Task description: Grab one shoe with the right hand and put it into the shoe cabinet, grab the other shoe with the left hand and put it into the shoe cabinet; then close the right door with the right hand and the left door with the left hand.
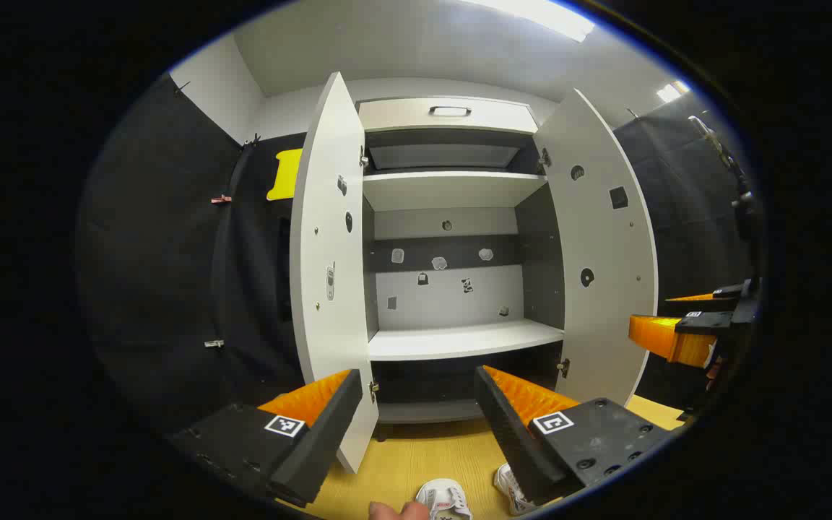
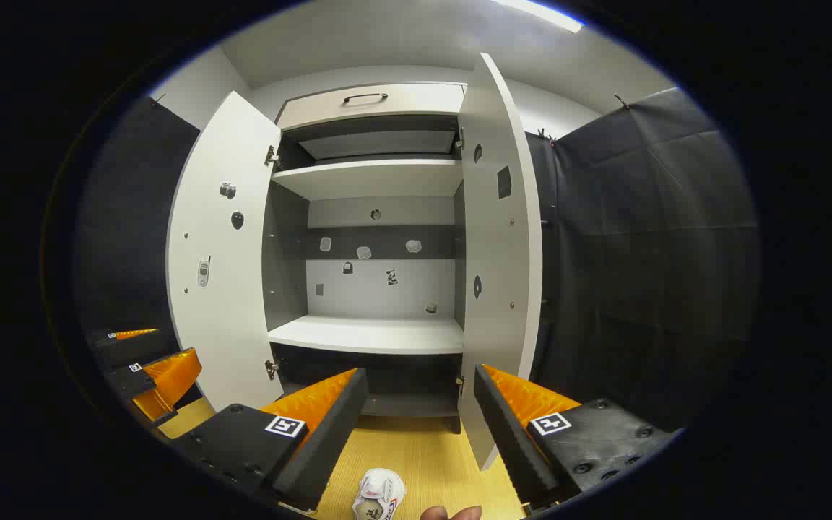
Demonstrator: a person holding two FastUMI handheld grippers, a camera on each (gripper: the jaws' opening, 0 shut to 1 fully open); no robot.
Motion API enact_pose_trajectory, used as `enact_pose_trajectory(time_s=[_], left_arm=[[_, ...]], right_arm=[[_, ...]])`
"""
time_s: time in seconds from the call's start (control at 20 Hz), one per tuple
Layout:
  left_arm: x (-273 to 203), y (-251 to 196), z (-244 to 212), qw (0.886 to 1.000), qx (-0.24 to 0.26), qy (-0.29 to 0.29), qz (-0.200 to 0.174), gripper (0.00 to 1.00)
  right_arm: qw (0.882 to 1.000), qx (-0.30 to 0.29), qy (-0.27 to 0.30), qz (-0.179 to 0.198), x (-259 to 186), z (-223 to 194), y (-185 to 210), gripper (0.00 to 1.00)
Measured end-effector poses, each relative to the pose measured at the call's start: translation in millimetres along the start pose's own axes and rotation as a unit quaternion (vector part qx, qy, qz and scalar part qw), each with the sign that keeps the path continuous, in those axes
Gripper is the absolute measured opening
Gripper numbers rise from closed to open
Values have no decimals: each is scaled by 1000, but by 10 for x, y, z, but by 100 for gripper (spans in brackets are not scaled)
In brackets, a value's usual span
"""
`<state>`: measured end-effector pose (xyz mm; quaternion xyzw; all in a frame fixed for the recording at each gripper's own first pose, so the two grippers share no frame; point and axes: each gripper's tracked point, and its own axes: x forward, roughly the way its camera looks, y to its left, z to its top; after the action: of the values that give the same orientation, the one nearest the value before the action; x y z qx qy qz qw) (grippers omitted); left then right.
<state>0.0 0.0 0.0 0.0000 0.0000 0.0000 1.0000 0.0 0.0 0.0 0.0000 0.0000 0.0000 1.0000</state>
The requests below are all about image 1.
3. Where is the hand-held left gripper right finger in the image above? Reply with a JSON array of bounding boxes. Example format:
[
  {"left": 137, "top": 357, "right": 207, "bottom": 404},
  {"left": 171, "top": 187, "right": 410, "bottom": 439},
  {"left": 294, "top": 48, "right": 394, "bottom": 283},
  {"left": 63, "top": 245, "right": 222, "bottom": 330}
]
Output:
[{"left": 474, "top": 365, "right": 677, "bottom": 506}]

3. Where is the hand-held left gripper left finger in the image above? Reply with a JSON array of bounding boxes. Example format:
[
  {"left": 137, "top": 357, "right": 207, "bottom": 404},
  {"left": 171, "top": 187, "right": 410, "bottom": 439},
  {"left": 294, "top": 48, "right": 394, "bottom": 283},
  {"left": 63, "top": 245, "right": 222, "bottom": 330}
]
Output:
[{"left": 170, "top": 368, "right": 364, "bottom": 508}]

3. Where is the white canvas shoe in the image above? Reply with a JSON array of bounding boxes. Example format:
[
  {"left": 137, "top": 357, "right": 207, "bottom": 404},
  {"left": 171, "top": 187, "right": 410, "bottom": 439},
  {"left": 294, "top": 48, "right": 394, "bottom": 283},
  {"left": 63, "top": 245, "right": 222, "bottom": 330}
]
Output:
[
  {"left": 494, "top": 463, "right": 538, "bottom": 516},
  {"left": 416, "top": 479, "right": 473, "bottom": 520}
]

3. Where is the white shoe cabinet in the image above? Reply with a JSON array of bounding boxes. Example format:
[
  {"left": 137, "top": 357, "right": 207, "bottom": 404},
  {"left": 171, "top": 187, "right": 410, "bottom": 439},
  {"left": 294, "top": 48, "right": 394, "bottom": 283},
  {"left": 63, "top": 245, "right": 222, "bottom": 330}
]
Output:
[{"left": 355, "top": 96, "right": 568, "bottom": 441}]

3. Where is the cabinet door with camera sticker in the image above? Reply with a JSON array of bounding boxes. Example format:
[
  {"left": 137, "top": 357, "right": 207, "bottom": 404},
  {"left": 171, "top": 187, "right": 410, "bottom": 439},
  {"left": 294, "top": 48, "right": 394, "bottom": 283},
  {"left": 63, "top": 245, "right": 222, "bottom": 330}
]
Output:
[{"left": 290, "top": 71, "right": 381, "bottom": 474}]

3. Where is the white cabinet drawer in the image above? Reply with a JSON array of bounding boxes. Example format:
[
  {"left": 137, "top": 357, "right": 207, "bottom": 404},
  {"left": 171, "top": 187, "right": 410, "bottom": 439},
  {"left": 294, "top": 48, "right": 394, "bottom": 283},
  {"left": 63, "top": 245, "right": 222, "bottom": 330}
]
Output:
[{"left": 357, "top": 97, "right": 540, "bottom": 134}]

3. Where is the black backdrop cloth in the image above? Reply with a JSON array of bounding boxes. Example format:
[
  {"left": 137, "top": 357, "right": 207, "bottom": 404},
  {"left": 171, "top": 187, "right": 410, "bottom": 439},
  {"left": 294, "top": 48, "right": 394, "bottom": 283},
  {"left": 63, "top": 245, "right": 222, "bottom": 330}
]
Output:
[
  {"left": 612, "top": 90, "right": 756, "bottom": 412},
  {"left": 77, "top": 72, "right": 308, "bottom": 434}
]

